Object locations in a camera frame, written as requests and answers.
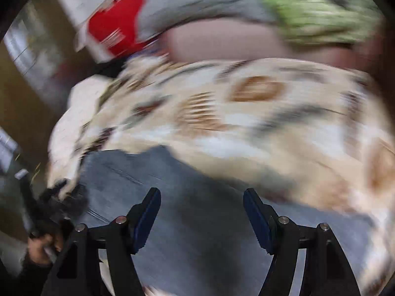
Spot grey pillow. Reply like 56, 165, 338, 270
137, 0, 278, 42

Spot person's left forearm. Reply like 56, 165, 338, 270
17, 253, 54, 296

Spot red and white carton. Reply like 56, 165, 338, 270
52, 0, 148, 63

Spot green patterned pillow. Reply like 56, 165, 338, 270
247, 0, 384, 47

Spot person's left hand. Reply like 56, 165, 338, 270
28, 222, 66, 266

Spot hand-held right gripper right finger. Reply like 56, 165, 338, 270
243, 188, 361, 296

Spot cream leaf printed blanket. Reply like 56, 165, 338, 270
46, 57, 395, 296

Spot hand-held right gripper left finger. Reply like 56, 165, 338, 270
41, 187, 161, 296

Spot pink cushion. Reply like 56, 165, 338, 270
160, 18, 381, 72

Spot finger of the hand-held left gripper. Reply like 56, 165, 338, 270
41, 180, 88, 215

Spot blue denim pants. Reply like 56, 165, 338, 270
77, 145, 381, 296

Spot white patterned pillow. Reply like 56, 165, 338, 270
66, 76, 115, 127

